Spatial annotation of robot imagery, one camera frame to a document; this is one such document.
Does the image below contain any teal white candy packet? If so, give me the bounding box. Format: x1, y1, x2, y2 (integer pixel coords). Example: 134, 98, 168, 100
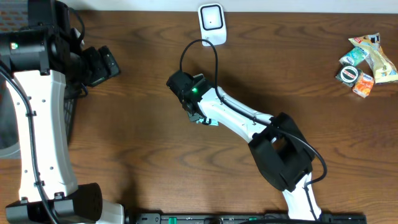
339, 47, 369, 67

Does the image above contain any grey plastic mesh basket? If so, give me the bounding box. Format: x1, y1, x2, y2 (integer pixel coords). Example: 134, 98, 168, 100
0, 0, 77, 159

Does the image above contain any small orange box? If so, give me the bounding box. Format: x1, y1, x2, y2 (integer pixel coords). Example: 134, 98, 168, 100
352, 73, 374, 98

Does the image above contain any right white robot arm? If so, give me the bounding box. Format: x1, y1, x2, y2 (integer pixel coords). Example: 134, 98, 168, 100
166, 70, 322, 221

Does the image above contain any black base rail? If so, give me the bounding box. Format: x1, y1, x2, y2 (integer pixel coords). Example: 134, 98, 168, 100
124, 213, 367, 224

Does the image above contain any dark green round-logo packet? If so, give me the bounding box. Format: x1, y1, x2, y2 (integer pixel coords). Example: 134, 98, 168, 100
335, 64, 362, 88

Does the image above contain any yellow snack bag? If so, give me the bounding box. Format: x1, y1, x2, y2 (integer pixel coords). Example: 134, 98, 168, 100
349, 33, 397, 84

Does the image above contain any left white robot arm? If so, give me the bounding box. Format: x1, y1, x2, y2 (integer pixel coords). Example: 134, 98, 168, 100
1, 1, 126, 224

